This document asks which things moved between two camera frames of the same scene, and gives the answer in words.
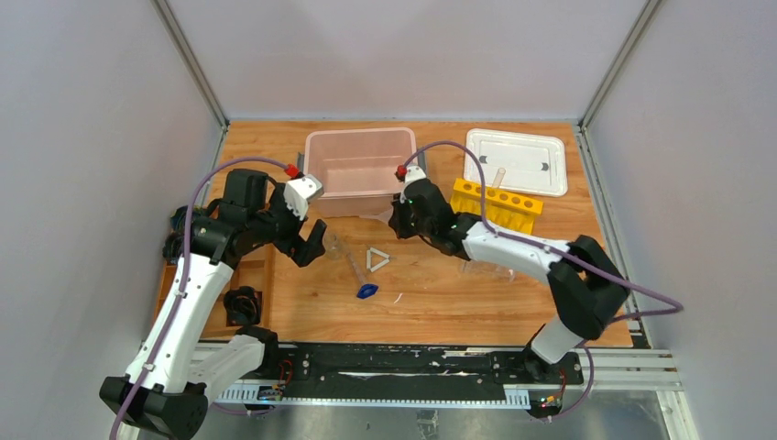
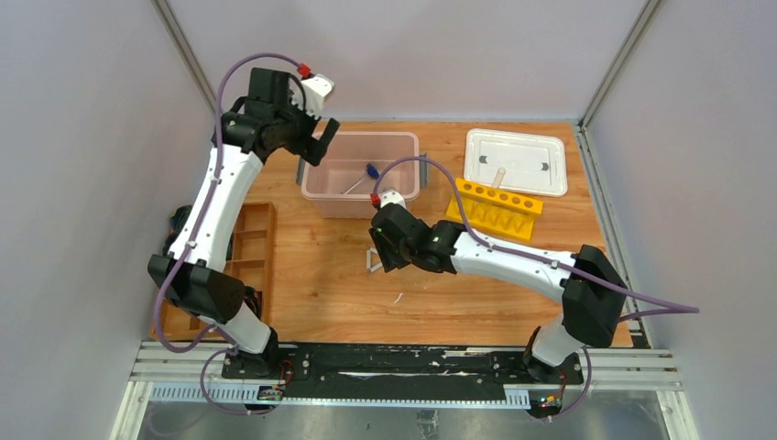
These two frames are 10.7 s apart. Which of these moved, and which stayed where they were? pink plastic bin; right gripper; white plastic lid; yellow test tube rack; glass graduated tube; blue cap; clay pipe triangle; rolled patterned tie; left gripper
Moved: right gripper; blue cap; glass graduated tube; left gripper
Stayed: yellow test tube rack; clay pipe triangle; pink plastic bin; white plastic lid; rolled patterned tie
